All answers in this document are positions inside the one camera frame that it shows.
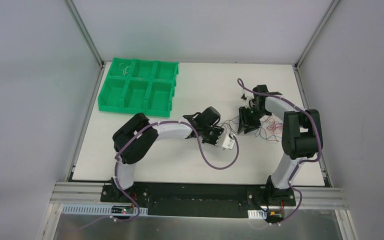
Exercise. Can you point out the right controller board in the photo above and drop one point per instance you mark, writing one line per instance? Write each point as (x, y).
(275, 216)

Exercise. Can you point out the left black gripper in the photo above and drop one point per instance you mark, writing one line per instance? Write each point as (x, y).
(212, 134)

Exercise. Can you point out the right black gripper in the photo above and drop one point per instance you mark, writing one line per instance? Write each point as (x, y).
(247, 122)

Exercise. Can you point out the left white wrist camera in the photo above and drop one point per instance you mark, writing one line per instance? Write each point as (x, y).
(227, 141)

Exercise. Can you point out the left controller board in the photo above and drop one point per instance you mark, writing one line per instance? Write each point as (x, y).
(122, 210)

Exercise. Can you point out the controller board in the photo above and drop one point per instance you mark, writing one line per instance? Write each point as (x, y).
(122, 210)
(275, 216)

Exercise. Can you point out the green compartment tray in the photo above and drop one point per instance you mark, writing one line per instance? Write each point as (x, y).
(139, 86)

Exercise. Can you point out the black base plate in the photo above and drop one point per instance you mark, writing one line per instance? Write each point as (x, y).
(195, 208)

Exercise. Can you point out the aluminium frame rail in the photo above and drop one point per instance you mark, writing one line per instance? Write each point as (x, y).
(150, 193)

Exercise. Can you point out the white slotted cable duct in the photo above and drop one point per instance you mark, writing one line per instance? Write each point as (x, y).
(98, 210)

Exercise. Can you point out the right white slotted duct piece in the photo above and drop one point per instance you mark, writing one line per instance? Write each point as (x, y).
(257, 214)

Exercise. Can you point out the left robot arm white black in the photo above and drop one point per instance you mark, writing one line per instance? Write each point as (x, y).
(134, 139)

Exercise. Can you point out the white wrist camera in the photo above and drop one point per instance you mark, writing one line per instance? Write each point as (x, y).
(248, 98)
(227, 141)

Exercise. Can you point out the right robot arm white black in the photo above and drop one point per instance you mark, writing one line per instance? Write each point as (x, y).
(301, 139)

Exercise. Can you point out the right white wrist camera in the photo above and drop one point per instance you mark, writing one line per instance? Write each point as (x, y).
(248, 98)

